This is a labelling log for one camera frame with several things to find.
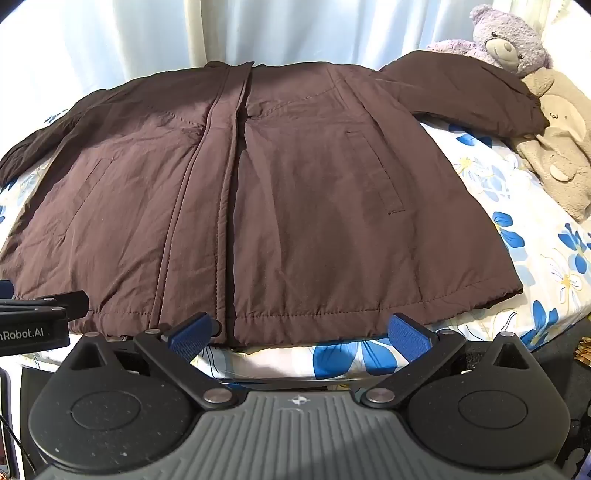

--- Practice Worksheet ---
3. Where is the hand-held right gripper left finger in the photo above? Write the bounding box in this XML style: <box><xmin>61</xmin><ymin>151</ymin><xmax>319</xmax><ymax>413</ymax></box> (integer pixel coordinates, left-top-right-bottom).
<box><xmin>69</xmin><ymin>311</ymin><xmax>234</xmax><ymax>410</ymax></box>

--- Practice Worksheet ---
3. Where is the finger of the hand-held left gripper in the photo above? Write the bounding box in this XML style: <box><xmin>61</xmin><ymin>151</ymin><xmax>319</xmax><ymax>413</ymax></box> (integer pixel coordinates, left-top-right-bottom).
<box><xmin>0</xmin><ymin>290</ymin><xmax>90</xmax><ymax>330</ymax></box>

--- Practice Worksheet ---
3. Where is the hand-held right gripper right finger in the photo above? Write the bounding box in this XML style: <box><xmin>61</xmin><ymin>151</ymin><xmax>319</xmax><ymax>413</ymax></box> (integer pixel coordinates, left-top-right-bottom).
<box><xmin>360</xmin><ymin>313</ymin><xmax>532</xmax><ymax>410</ymax></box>

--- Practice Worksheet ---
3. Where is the brown jacket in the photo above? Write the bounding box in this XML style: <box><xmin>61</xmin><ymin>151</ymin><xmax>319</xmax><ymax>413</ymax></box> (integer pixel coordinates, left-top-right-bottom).
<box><xmin>0</xmin><ymin>51</ymin><xmax>551</xmax><ymax>348</ymax></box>

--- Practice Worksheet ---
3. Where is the black flat device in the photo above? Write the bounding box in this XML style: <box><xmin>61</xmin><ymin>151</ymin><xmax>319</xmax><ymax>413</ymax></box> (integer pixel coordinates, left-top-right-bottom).
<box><xmin>0</xmin><ymin>369</ymin><xmax>19</xmax><ymax>480</ymax></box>

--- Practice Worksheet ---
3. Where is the blue floral bed sheet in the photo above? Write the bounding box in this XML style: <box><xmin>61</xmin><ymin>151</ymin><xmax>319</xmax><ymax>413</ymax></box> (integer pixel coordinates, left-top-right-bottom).
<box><xmin>0</xmin><ymin>107</ymin><xmax>591</xmax><ymax>385</ymax></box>

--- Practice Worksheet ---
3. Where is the beige plush elephant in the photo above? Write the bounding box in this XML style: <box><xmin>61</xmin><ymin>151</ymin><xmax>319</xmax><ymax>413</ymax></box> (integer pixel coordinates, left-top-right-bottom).
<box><xmin>508</xmin><ymin>69</ymin><xmax>591</xmax><ymax>223</ymax></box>

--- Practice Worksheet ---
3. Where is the white curtain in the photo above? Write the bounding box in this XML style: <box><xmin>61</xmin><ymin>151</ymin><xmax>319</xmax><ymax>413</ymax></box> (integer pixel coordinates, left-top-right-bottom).
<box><xmin>0</xmin><ymin>0</ymin><xmax>591</xmax><ymax>121</ymax></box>

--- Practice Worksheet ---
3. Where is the purple teddy bear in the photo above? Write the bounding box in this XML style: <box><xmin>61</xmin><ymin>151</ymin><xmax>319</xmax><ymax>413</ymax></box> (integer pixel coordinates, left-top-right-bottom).
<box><xmin>425</xmin><ymin>4</ymin><xmax>554</xmax><ymax>78</ymax></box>

